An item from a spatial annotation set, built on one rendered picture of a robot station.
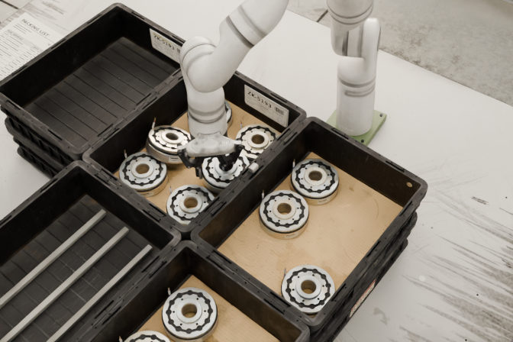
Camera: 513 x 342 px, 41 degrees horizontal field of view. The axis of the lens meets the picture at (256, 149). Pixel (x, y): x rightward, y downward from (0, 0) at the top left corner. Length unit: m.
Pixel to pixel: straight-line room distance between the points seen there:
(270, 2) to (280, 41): 0.83
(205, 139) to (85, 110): 0.45
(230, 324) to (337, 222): 0.32
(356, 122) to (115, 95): 0.59
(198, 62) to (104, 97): 0.54
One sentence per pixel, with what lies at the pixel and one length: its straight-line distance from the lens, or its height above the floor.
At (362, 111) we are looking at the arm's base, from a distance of 1.69.
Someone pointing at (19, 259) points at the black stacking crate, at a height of 0.83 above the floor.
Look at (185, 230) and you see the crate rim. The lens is 1.33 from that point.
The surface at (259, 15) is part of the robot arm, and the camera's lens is 1.18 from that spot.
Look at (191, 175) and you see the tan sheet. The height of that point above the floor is 0.83.
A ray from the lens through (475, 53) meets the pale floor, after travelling 3.14.
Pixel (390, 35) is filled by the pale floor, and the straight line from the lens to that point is 3.13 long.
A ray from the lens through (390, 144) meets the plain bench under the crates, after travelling 1.78.
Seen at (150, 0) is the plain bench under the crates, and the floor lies 0.70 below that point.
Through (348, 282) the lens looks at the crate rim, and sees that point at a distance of 1.28.
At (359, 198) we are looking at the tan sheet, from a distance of 1.50.
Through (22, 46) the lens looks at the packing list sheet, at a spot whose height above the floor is 0.70.
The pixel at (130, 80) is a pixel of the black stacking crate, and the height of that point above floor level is 0.83.
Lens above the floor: 2.05
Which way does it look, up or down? 51 degrees down
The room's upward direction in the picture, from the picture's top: 1 degrees clockwise
